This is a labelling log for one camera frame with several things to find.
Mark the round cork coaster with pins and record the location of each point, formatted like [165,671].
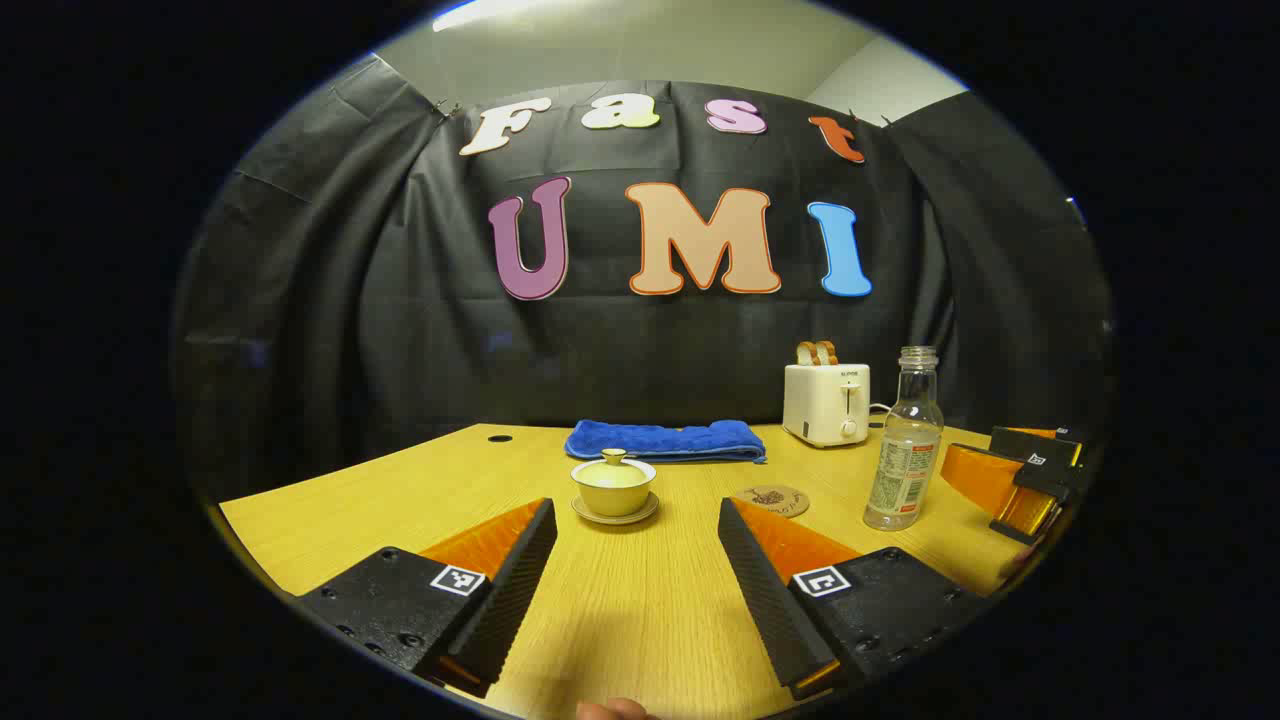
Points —
[775,501]

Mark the cream saucer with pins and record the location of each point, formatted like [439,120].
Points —
[642,517]

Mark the cream teacup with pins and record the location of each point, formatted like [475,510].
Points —
[612,501]

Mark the cream teacup lid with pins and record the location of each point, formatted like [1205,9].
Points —
[614,470]

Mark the clear water bottle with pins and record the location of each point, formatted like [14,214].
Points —
[903,470]

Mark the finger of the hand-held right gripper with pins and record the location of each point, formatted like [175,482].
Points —
[1035,490]
[975,475]

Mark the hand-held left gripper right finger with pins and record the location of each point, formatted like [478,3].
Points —
[770,600]

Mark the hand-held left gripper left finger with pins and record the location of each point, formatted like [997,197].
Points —
[505,600]

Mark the blue towel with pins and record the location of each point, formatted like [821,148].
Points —
[660,440]

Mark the black backdrop cloth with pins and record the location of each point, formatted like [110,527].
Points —
[400,330]

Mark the white toaster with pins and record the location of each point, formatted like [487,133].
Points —
[820,405]

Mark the toast slice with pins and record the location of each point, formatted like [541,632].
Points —
[827,352]
[806,353]

